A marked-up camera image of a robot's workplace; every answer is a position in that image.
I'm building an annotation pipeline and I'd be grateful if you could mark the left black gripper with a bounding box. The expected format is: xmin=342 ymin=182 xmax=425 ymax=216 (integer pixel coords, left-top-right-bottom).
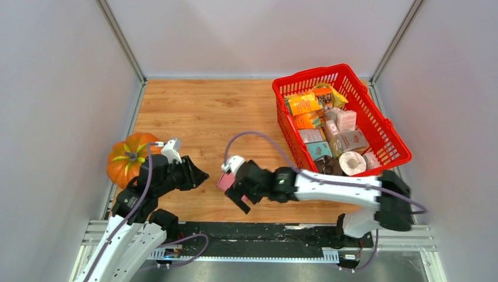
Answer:
xmin=154 ymin=155 xmax=210 ymax=197

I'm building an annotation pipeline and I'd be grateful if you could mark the pink paper box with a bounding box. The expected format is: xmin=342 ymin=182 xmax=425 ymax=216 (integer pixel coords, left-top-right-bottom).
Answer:
xmin=217 ymin=173 xmax=248 ymax=203

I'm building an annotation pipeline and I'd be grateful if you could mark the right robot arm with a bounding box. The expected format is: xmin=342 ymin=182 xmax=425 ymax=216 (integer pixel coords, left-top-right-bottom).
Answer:
xmin=221 ymin=156 xmax=414 ymax=246

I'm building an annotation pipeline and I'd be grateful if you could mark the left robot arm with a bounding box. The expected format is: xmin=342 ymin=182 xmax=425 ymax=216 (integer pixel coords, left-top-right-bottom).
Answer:
xmin=76 ymin=154 xmax=210 ymax=281

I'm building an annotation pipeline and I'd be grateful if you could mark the teal box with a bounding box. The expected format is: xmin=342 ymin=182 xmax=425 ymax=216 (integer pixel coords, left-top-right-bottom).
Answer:
xmin=306 ymin=141 xmax=332 ymax=161

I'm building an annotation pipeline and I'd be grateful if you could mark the orange snack box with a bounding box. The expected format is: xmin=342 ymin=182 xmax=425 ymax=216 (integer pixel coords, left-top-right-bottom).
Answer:
xmin=284 ymin=90 xmax=322 ymax=116

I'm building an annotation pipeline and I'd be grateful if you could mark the pink small box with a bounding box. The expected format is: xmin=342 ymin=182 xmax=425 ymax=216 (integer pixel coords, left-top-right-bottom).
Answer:
xmin=336 ymin=110 xmax=357 ymax=133

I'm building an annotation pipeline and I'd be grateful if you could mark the orange pumpkin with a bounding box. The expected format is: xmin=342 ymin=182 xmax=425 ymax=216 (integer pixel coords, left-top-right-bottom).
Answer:
xmin=106 ymin=133 xmax=159 ymax=189

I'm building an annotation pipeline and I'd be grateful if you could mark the pink white carton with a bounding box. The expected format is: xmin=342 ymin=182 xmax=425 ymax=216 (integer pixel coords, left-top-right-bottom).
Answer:
xmin=330 ymin=130 xmax=369 ymax=155

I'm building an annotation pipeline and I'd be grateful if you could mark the white tape roll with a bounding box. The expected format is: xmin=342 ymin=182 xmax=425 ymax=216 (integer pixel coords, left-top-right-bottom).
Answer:
xmin=339 ymin=152 xmax=367 ymax=176

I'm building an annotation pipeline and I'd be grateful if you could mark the yellow snack bag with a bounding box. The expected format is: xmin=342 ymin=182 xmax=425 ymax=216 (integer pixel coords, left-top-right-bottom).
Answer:
xmin=311 ymin=83 xmax=349 ymax=108

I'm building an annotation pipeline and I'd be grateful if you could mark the red plastic basket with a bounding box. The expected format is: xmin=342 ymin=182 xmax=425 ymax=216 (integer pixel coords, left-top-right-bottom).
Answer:
xmin=272 ymin=63 xmax=412 ymax=176

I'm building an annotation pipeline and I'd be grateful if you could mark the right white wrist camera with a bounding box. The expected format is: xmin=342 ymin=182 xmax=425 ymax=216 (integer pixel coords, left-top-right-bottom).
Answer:
xmin=221 ymin=155 xmax=245 ymax=174

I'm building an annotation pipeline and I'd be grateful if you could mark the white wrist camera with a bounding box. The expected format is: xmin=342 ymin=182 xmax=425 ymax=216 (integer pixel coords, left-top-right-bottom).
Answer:
xmin=221 ymin=155 xmax=245 ymax=174
xmin=155 ymin=137 xmax=182 ymax=164

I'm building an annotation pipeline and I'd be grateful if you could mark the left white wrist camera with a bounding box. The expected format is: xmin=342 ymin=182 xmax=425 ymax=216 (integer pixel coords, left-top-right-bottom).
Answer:
xmin=155 ymin=137 xmax=182 ymax=164

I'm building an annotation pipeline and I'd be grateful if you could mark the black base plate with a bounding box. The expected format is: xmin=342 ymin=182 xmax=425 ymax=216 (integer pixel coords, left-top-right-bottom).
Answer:
xmin=166 ymin=221 xmax=374 ymax=259

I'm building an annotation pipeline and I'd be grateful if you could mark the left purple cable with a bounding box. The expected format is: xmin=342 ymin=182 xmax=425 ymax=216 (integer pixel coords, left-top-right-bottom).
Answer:
xmin=82 ymin=142 xmax=209 ymax=282

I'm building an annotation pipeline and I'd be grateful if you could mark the purple cable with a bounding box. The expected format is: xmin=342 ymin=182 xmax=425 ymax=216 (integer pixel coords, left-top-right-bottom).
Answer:
xmin=82 ymin=142 xmax=209 ymax=282
xmin=223 ymin=132 xmax=428 ymax=272

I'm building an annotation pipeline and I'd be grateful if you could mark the aluminium frame rail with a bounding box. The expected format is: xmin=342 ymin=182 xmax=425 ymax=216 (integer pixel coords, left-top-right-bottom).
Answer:
xmin=68 ymin=220 xmax=448 ymax=282

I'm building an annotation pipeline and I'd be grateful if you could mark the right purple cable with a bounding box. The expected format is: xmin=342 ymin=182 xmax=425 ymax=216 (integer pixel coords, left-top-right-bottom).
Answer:
xmin=223 ymin=132 xmax=428 ymax=272

